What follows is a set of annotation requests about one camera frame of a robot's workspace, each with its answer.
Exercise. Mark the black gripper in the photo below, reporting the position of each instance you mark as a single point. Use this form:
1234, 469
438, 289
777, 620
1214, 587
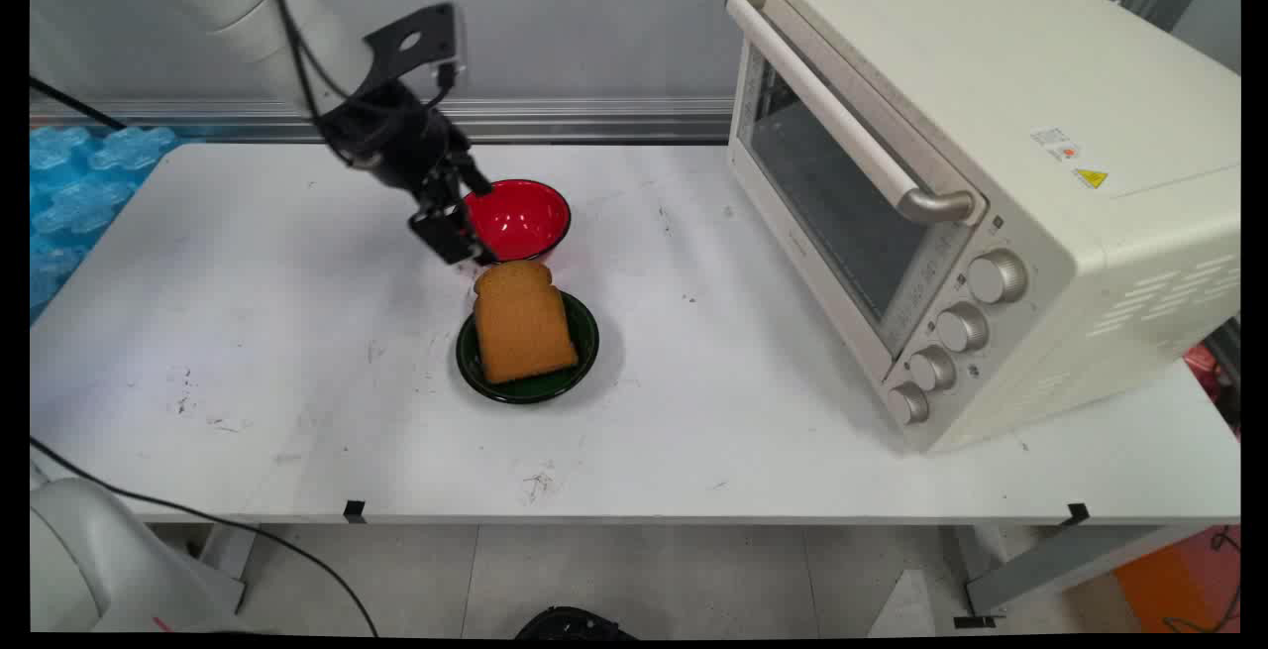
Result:
396, 139

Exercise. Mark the grey robot base link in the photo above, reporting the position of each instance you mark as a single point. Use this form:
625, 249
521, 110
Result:
99, 560

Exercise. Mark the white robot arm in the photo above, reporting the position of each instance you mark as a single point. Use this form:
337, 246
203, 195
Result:
218, 5

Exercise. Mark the red bowl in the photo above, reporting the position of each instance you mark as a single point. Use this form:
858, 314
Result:
520, 218

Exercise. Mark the brown toast slice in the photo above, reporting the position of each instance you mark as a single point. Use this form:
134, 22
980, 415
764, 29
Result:
520, 327

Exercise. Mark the dark green plate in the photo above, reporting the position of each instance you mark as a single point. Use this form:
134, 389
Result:
584, 342

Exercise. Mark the black tape piece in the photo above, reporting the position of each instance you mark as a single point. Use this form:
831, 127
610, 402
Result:
1078, 513
354, 509

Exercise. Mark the blue bubble wrap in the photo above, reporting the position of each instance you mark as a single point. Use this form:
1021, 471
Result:
74, 203

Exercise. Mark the white table leg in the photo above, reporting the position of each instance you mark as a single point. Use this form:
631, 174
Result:
230, 550

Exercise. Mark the black round floor object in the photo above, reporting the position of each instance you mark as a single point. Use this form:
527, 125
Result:
570, 622

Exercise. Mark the small silver oven knob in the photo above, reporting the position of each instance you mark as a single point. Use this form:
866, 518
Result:
907, 403

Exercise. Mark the large silver oven knob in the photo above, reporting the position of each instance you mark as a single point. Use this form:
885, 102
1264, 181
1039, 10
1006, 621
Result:
996, 275

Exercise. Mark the cream toaster oven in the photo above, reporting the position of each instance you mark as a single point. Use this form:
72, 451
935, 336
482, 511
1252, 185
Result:
1040, 84

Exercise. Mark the white label sticker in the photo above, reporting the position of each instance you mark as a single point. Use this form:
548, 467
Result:
1056, 144

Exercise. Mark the yellow warning sticker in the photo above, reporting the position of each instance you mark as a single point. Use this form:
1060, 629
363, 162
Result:
1091, 178

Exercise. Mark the grey table leg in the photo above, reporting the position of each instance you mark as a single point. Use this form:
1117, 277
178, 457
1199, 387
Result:
1070, 560

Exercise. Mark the red object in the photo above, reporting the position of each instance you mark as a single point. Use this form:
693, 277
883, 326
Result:
1204, 372

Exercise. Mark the orange floor mat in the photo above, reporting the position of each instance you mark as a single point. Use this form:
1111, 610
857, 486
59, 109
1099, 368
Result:
1179, 580

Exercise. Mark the aluminium rail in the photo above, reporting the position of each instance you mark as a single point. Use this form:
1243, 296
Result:
594, 119

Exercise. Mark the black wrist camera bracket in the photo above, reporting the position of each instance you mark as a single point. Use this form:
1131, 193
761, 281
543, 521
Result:
416, 35

